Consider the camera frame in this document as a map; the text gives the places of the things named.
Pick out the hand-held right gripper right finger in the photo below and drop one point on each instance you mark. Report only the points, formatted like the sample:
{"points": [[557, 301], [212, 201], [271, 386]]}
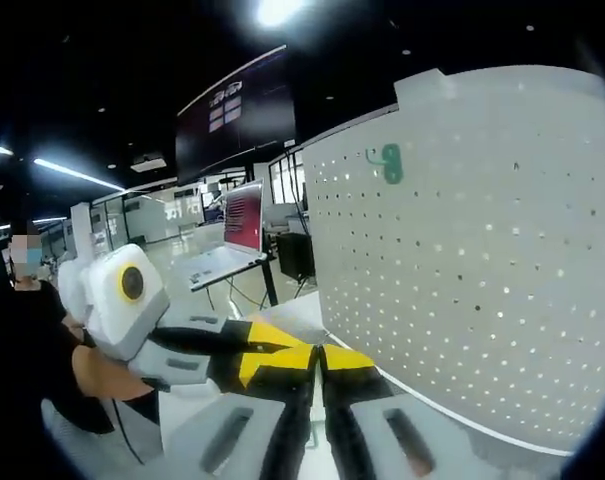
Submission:
{"points": [[382, 440]]}

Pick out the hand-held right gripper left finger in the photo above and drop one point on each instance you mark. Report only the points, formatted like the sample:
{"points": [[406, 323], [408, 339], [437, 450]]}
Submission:
{"points": [[222, 440]]}

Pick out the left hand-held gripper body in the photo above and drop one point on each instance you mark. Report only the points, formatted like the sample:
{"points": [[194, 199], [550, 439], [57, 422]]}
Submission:
{"points": [[107, 310]]}

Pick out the white perforated mounting plate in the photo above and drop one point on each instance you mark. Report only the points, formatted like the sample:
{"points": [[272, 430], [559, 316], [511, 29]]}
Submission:
{"points": [[482, 275]]}

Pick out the green hook assembly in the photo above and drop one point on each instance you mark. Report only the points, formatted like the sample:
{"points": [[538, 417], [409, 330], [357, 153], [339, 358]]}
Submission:
{"points": [[391, 164]]}

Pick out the person's left hand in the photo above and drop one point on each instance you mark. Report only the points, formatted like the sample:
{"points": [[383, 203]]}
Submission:
{"points": [[107, 380]]}

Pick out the black table leg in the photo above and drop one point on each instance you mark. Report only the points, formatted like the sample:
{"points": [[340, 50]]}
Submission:
{"points": [[269, 285]]}

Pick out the person's black torso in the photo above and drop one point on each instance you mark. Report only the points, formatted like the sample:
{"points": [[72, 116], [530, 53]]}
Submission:
{"points": [[12, 325]]}

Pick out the white mesh chair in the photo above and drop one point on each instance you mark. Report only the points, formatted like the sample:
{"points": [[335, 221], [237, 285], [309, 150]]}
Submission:
{"points": [[92, 450]]}

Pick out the black box under desk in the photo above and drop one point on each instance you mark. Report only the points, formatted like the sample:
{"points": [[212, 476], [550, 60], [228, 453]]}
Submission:
{"points": [[296, 255]]}

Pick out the long ceiling light strip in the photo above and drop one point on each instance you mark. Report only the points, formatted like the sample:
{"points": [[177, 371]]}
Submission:
{"points": [[77, 174]]}

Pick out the ceiling mounted projector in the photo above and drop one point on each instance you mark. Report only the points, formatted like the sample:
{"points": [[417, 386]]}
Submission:
{"points": [[148, 163]]}

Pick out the bright ceiling lamp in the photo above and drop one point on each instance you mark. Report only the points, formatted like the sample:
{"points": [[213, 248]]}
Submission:
{"points": [[277, 11]]}

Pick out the large dark wall screen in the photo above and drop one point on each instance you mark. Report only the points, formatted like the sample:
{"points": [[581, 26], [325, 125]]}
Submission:
{"points": [[242, 115]]}

